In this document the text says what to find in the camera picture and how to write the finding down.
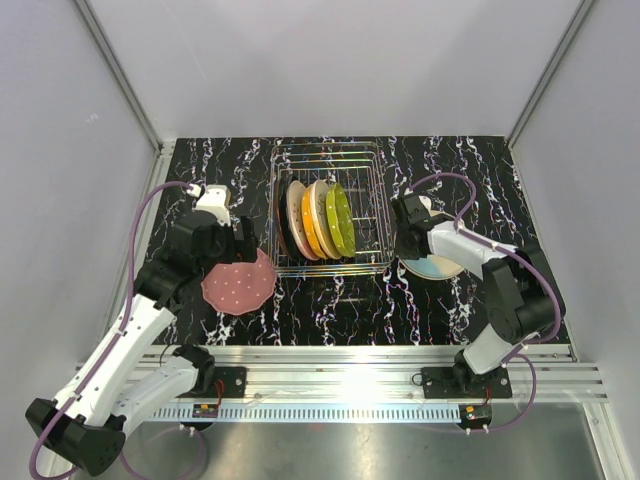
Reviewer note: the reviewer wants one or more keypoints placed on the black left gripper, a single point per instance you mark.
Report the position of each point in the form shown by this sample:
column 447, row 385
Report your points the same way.
column 240, row 250

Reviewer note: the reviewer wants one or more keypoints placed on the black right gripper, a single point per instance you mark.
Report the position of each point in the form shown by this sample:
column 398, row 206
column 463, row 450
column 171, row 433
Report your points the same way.
column 401, row 251

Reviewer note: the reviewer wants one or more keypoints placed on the dark brown round plate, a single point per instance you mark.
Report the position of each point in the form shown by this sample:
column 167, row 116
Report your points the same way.
column 285, row 234

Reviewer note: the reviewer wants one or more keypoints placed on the cream beige floral plate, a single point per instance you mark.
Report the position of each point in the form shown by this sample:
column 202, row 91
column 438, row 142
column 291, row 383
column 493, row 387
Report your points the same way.
column 429, row 267

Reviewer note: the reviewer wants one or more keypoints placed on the orange dotted scalloped plate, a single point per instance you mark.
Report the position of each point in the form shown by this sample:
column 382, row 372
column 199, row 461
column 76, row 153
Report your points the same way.
column 309, row 226

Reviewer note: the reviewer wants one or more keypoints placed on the green dotted scalloped plate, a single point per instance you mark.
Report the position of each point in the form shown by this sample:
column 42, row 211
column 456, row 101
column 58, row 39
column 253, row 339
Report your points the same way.
column 340, row 219

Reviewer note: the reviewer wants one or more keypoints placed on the cream pink floral plate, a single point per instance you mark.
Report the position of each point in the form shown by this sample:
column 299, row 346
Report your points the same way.
column 294, row 194

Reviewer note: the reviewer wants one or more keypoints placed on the metal wire dish rack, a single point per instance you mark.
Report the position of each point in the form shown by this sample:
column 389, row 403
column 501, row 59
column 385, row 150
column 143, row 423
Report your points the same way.
column 356, row 166

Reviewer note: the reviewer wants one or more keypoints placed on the cream orange floral plate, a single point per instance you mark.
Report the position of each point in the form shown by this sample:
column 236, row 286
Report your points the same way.
column 319, row 191

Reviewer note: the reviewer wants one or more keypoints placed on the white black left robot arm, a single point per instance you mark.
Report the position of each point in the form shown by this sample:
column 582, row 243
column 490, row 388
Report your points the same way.
column 88, row 421

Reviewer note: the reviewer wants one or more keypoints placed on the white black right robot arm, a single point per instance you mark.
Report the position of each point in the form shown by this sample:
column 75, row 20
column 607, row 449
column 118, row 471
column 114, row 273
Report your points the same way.
column 522, row 299

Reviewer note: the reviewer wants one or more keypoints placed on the pink scalloped bottom plate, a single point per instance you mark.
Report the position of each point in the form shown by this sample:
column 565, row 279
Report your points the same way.
column 240, row 287

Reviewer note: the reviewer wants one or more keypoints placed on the left green circuit board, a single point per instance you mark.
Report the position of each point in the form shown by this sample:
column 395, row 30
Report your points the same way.
column 205, row 411

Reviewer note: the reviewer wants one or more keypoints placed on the green circuit board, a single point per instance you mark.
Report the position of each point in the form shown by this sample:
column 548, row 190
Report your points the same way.
column 476, row 416
column 205, row 411

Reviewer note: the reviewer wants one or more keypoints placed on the right green circuit board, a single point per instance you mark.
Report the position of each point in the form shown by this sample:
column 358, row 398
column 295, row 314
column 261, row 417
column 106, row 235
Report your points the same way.
column 476, row 416

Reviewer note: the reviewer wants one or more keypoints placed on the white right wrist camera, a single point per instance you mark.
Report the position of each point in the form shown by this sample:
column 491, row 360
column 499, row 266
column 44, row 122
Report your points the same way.
column 427, row 204

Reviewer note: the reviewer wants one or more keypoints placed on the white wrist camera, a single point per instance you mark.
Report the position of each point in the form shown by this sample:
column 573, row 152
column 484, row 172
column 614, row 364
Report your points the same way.
column 427, row 204
column 213, row 199

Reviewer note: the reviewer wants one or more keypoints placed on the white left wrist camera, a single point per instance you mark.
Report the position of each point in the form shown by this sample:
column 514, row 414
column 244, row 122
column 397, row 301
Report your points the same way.
column 213, row 199

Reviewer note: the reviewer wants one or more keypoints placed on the aluminium mounting rail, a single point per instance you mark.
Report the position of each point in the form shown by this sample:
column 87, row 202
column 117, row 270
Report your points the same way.
column 389, row 374

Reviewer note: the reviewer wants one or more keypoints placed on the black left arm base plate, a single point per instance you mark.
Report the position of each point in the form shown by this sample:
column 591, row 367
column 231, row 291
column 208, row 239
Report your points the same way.
column 230, row 381

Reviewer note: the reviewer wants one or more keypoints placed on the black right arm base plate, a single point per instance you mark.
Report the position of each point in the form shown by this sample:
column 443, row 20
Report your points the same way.
column 458, row 382

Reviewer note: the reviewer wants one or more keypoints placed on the white slotted cable duct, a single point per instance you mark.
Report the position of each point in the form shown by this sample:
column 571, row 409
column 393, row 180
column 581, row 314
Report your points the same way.
column 315, row 413

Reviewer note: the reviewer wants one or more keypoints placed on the left aluminium frame post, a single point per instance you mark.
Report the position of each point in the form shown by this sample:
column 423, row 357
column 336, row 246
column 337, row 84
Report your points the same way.
column 99, row 36

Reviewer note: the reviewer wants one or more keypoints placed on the aluminium frame post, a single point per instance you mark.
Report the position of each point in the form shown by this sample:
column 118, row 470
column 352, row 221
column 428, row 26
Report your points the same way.
column 99, row 36
column 566, row 41

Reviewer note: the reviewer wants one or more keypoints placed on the right aluminium frame post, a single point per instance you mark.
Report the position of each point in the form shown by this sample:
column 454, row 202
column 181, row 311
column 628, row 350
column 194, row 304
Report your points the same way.
column 566, row 41

